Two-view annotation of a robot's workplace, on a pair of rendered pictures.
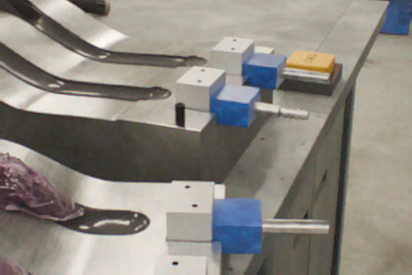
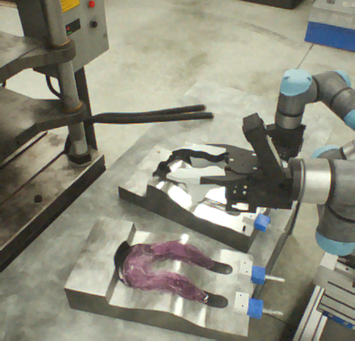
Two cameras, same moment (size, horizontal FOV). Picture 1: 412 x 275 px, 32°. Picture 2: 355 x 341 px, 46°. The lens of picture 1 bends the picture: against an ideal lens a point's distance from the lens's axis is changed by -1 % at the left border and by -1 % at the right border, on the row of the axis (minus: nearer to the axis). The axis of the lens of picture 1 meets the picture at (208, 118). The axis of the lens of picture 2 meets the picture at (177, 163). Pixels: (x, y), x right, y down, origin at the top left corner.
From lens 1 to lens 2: 0.78 m
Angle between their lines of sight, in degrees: 20
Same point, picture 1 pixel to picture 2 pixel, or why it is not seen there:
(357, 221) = not seen: hidden behind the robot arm
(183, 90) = (246, 218)
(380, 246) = not seen: hidden behind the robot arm
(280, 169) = (274, 235)
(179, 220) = (242, 275)
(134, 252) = (228, 282)
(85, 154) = (211, 230)
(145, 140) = (231, 232)
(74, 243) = (212, 277)
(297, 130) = (282, 213)
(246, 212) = (261, 273)
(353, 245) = not seen: hidden behind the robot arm
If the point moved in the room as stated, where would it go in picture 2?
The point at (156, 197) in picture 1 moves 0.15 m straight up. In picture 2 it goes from (234, 258) to (239, 226)
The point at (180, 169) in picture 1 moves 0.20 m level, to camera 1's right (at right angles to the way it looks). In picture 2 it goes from (242, 243) to (307, 251)
